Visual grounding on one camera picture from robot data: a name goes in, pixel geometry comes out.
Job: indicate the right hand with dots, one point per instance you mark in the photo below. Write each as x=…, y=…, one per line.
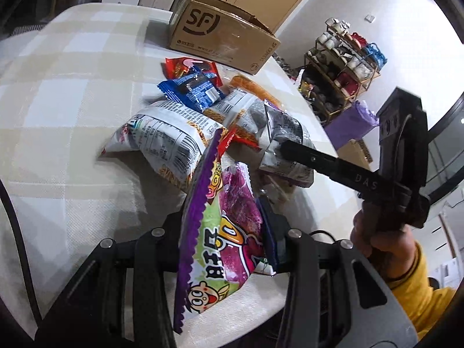
x=391, y=253

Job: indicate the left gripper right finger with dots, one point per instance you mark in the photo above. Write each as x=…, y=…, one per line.
x=335, y=298

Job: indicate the orange bread loaf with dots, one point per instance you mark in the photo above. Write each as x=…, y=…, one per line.
x=244, y=83

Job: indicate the checked tablecloth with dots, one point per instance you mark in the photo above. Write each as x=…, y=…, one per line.
x=62, y=97

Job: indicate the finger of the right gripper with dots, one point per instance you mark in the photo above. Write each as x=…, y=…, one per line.
x=371, y=186

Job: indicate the yellow right sleeve forearm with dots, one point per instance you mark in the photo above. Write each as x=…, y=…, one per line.
x=423, y=305

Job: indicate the white noodle snack bag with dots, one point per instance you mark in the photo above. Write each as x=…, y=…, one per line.
x=171, y=136
x=243, y=111

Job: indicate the shoe rack with shoes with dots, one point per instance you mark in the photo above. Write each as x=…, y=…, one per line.
x=338, y=69

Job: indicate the SF cardboard box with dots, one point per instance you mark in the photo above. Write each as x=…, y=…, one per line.
x=221, y=32

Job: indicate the purple candy snack bag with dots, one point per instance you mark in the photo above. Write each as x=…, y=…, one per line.
x=220, y=243

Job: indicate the small cardboard box on floor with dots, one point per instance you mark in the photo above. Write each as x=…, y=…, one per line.
x=354, y=152

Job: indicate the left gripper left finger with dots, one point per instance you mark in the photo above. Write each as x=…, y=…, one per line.
x=117, y=297

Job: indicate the red oreo packet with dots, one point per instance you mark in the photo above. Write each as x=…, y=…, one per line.
x=178, y=67

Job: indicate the blue oreo packet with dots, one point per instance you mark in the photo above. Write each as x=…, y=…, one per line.
x=196, y=90

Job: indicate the silver purple snack bag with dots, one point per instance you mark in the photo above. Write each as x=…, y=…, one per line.
x=281, y=128

